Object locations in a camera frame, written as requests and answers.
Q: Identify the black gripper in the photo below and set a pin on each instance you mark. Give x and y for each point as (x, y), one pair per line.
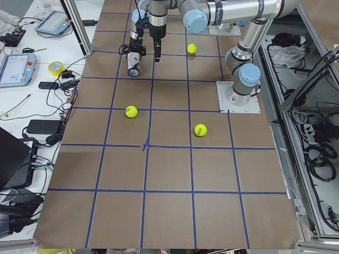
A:
(135, 43)
(157, 32)

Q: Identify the tennis ball can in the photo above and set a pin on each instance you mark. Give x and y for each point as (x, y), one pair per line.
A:
(133, 59)

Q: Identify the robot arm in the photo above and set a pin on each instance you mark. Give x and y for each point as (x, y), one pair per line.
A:
(236, 66)
(198, 15)

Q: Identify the Wilson tennis ball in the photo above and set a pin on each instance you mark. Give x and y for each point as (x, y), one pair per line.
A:
(192, 48)

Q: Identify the middle tennis ball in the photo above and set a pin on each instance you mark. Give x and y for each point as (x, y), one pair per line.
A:
(131, 111)

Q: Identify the Roland Garros tennis ball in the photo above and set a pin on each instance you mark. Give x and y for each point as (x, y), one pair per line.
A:
(200, 130)

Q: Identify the blue teach pendant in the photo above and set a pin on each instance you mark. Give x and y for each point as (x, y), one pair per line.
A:
(17, 69)
(54, 24)

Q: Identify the yellow tape roll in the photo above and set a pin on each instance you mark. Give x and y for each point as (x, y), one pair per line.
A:
(56, 67)

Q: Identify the black power brick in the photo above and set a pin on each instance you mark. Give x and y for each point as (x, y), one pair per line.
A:
(43, 126)

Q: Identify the black laptop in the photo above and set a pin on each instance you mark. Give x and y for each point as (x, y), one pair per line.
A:
(17, 159)

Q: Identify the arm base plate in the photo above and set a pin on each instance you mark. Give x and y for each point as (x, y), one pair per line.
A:
(225, 29)
(231, 102)

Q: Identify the aluminium frame post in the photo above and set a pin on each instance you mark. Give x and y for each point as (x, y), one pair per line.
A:
(74, 17)

